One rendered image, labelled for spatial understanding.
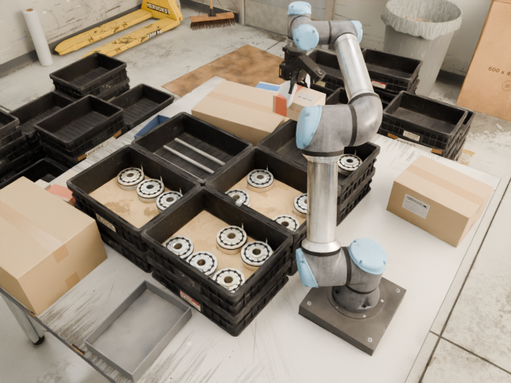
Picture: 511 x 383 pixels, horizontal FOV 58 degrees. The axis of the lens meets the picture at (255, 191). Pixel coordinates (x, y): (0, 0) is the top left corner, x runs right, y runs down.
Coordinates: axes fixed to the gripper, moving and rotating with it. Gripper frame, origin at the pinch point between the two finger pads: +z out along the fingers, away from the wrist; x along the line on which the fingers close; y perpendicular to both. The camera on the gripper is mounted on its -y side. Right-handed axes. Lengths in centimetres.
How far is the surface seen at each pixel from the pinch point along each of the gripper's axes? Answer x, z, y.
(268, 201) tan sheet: 29.6, 26.9, -6.1
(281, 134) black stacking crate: -1.6, 20.3, 8.0
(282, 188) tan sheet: 20.4, 26.9, -6.6
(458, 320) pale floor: -27, 110, -83
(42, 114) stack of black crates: 5, 71, 184
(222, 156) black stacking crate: 17.8, 26.8, 24.6
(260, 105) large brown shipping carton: -14.8, 19.6, 27.8
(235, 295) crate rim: 76, 17, -26
